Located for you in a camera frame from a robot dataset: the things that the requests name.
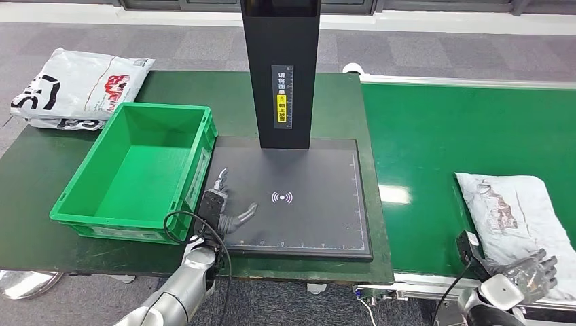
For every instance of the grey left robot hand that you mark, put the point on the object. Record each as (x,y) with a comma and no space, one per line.
(238,219)

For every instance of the white bag black red print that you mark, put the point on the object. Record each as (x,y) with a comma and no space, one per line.
(76,81)

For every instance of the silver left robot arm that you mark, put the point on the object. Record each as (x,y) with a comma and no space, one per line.
(184,283)

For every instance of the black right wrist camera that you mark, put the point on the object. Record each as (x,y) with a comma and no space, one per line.
(467,247)

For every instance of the green conveyor belt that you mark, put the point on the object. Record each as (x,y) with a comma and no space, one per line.
(427,144)

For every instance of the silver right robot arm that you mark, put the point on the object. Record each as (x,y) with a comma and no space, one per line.
(499,292)

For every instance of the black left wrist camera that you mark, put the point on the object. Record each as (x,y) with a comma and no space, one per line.
(210,207)

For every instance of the green plastic crate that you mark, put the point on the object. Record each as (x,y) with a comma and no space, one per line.
(135,180)

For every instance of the grey parcel bag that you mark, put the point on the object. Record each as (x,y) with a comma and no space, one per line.
(508,211)

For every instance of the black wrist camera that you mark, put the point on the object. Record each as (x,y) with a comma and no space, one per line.
(467,247)
(210,207)

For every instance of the shiny silver round base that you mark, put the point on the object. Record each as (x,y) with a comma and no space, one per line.
(27,284)

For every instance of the white conveyor end roller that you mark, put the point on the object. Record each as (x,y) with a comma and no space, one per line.
(352,68)

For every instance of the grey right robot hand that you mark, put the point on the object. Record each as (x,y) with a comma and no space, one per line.
(531,274)

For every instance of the white table foot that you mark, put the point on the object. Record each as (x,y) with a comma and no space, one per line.
(121,279)
(316,289)

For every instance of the black inbound scanner machine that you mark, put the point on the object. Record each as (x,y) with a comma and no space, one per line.
(315,216)

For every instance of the aluminium conveyor frame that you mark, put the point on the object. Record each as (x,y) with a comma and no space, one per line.
(450,81)

